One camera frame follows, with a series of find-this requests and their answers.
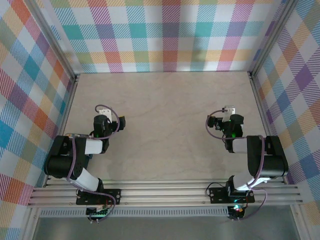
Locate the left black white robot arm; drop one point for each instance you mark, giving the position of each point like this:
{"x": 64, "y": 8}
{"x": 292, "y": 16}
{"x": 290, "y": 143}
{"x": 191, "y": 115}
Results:
{"x": 62, "y": 165}

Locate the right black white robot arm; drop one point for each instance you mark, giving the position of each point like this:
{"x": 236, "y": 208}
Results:
{"x": 272, "y": 162}

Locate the wide slotted aluminium beam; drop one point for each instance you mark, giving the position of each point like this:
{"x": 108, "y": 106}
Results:
{"x": 165, "y": 196}

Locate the right black controller board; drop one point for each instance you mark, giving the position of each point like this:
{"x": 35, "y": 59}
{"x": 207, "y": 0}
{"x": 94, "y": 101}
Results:
{"x": 237, "y": 211}

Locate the black controller board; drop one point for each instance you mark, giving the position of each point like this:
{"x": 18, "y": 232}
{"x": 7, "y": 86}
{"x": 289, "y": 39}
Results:
{"x": 237, "y": 211}
{"x": 96, "y": 212}

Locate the left black controller board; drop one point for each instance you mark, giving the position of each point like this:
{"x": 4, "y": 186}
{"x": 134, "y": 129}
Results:
{"x": 96, "y": 212}

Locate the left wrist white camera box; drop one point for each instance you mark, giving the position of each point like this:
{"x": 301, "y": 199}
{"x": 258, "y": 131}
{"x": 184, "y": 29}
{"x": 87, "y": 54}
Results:
{"x": 105, "y": 111}

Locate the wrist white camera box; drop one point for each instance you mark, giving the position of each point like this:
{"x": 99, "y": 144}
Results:
{"x": 230, "y": 110}
{"x": 105, "y": 111}

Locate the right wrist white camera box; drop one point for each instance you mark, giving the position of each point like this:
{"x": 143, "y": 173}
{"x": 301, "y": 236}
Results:
{"x": 230, "y": 110}

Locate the aluminium side rail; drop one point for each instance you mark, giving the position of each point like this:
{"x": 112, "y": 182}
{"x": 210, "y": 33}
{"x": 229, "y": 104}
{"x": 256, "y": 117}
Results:
{"x": 67, "y": 112}
{"x": 261, "y": 107}

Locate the narrow aluminium rail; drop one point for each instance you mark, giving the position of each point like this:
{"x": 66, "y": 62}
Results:
{"x": 162, "y": 182}

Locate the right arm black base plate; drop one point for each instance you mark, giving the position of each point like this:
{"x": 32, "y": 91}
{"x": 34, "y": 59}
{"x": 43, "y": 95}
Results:
{"x": 217, "y": 195}

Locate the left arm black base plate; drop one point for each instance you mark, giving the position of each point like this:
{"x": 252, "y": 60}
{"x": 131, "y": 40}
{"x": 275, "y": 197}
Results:
{"x": 115, "y": 196}

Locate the aluminium corner post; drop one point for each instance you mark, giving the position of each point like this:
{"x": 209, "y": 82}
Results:
{"x": 53, "y": 37}
{"x": 272, "y": 37}

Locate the aluminium lower frame leg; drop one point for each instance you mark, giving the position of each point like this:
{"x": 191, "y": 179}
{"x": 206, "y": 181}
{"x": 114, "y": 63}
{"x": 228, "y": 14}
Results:
{"x": 30, "y": 225}
{"x": 300, "y": 225}

